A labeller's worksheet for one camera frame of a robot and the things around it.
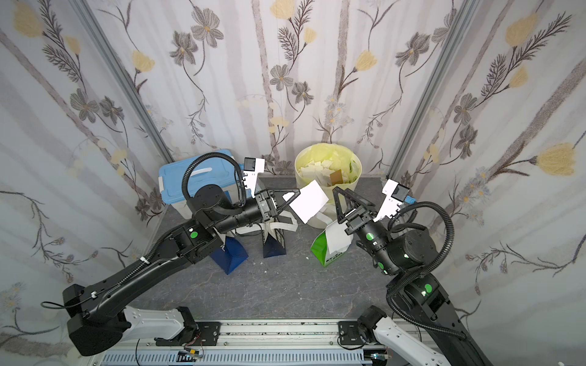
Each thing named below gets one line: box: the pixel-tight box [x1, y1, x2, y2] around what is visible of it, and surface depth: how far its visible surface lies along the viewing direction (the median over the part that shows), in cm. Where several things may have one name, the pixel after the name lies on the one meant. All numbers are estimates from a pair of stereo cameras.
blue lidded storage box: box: [158, 149, 245, 206], surface depth 98 cm
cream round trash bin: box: [294, 142, 363, 229], surface depth 95 cm
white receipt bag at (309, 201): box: [289, 179, 329, 225], surface depth 54 cm
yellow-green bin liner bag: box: [295, 142, 363, 184], surface depth 95 cm
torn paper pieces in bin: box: [297, 160, 348, 187], surface depth 97 cm
